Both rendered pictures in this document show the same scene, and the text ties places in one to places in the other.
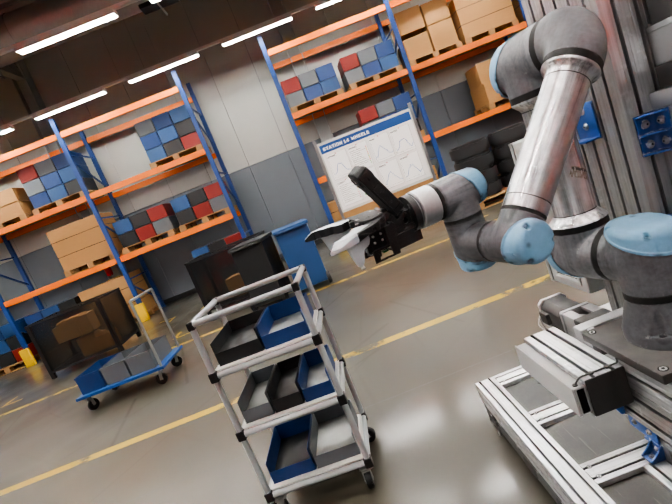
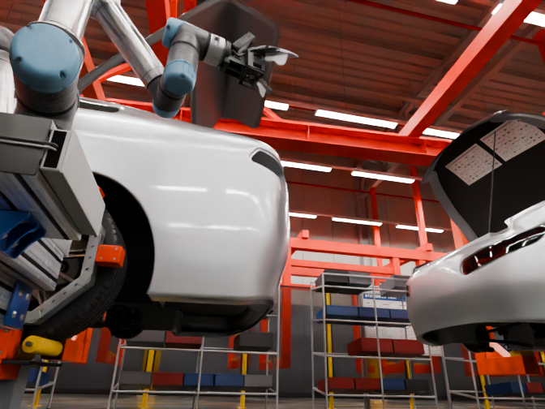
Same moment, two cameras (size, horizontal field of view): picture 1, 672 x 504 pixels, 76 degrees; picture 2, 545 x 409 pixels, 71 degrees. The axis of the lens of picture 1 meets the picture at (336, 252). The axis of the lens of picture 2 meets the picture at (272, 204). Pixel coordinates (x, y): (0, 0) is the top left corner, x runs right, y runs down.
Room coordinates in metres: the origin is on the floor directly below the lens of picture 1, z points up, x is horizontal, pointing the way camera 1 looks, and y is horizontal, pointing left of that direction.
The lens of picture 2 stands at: (1.59, -0.19, 0.42)
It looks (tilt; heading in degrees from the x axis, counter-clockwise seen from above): 25 degrees up; 168
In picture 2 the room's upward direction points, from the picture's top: 1 degrees clockwise
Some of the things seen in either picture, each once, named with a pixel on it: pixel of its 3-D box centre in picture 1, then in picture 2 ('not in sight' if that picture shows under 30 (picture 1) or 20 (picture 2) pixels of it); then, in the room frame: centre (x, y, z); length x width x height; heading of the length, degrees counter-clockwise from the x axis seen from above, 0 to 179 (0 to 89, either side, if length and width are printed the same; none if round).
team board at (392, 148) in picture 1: (384, 187); not in sight; (6.20, -1.00, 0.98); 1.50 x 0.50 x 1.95; 90
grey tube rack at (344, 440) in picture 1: (291, 387); not in sight; (1.93, 0.43, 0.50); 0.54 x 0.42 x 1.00; 86
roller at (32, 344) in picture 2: not in sight; (44, 346); (-0.10, -0.68, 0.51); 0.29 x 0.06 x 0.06; 176
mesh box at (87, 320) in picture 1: (87, 331); not in sight; (7.36, 4.50, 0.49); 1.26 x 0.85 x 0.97; 91
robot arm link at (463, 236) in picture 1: (475, 241); (179, 73); (0.81, -0.26, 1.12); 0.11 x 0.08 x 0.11; 14
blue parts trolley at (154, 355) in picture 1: (120, 348); not in sight; (4.66, 2.60, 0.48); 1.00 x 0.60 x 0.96; 88
